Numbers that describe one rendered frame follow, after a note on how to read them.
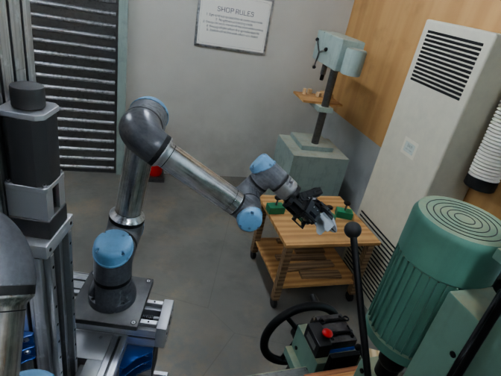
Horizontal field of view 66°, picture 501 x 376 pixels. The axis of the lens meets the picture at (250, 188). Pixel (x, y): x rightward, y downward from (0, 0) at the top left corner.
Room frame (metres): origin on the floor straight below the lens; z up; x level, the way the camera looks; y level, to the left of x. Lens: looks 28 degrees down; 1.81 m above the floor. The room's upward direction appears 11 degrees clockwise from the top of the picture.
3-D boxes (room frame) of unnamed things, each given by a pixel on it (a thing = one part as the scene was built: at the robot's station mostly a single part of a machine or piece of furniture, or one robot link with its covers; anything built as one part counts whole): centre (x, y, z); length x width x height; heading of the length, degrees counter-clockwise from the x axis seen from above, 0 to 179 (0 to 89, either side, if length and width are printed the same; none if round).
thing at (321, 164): (3.04, -0.45, 0.79); 0.62 x 0.48 x 1.58; 18
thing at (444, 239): (0.63, -0.39, 1.35); 0.18 x 0.18 x 0.31
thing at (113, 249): (0.95, 0.38, 0.98); 0.13 x 0.12 x 0.14; 8
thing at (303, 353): (0.81, -0.31, 0.91); 0.15 x 0.14 x 0.09; 112
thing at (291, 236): (2.23, -0.47, 0.32); 0.66 x 0.57 x 0.64; 111
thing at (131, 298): (0.94, 0.38, 0.87); 0.15 x 0.15 x 0.10
